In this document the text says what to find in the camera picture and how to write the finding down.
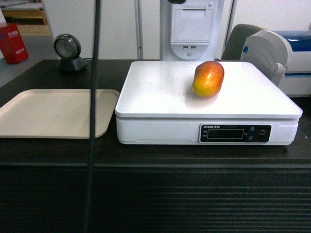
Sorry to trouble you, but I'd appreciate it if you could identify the black hanging cable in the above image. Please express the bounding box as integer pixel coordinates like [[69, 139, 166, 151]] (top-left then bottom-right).
[[84, 0, 102, 233]]

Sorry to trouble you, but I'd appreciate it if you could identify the grey blue label printer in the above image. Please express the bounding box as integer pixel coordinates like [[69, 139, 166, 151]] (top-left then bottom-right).
[[241, 30, 311, 97]]

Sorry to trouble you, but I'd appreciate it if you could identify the dark red mango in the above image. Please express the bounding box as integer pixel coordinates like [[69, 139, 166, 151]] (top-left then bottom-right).
[[192, 61, 225, 97]]

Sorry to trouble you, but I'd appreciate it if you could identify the white electronic checkout scale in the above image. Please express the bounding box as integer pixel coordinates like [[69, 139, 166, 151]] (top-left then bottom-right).
[[115, 61, 303, 145]]

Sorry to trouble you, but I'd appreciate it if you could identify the red fire extinguisher box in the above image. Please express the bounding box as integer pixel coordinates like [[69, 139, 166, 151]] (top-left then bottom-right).
[[0, 24, 29, 64]]

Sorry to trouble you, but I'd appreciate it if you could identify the beige plastic tray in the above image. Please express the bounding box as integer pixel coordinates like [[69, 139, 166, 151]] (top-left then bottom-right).
[[0, 88, 120, 140]]

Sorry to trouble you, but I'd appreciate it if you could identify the black desktop barcode scanner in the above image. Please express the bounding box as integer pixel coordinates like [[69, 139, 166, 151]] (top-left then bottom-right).
[[53, 33, 87, 73]]

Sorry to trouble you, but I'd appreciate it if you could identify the black checkout counter cabinet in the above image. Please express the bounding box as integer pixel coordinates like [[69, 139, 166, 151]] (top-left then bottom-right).
[[0, 59, 311, 233]]

